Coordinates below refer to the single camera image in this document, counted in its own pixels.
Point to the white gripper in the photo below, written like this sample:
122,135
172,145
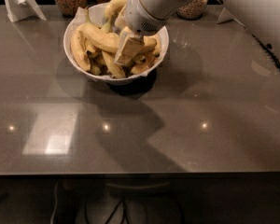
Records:
142,15

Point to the large front yellow banana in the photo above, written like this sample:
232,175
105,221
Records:
108,42

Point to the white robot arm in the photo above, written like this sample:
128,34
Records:
260,17

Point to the far right yellow banana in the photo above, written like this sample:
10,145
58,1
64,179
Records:
157,49

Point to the top curved yellow banana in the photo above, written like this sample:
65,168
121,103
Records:
113,7

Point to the white bowl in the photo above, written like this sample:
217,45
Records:
79,19

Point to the lower middle yellow banana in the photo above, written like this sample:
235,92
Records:
115,70

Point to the left yellow banana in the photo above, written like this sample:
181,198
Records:
79,50

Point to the glass jar of grains right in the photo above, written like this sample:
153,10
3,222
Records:
193,10

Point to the white paper stand right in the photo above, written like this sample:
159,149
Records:
226,16

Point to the white paper stand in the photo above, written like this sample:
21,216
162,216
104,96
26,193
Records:
18,10
226,16

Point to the white paper stand left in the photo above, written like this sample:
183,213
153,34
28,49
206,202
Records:
18,10

